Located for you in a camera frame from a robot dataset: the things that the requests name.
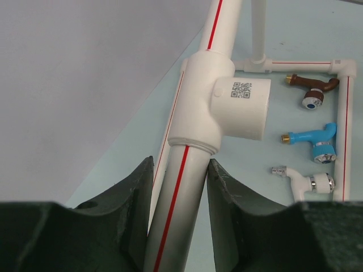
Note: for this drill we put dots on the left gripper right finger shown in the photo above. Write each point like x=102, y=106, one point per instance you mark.
x=253, y=233

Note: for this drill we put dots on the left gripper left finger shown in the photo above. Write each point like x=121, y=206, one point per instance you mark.
x=105, y=233

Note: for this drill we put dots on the white PVC pipe frame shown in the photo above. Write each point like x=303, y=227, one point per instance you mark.
x=211, y=103

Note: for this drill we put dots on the white water faucet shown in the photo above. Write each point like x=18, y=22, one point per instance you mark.
x=306, y=181

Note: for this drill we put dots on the blue water faucet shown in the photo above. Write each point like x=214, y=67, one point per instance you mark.
x=323, y=152

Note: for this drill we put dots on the brown water faucet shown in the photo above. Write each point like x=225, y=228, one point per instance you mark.
x=316, y=89

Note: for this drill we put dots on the light blue table mat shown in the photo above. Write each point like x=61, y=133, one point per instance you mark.
x=296, y=31

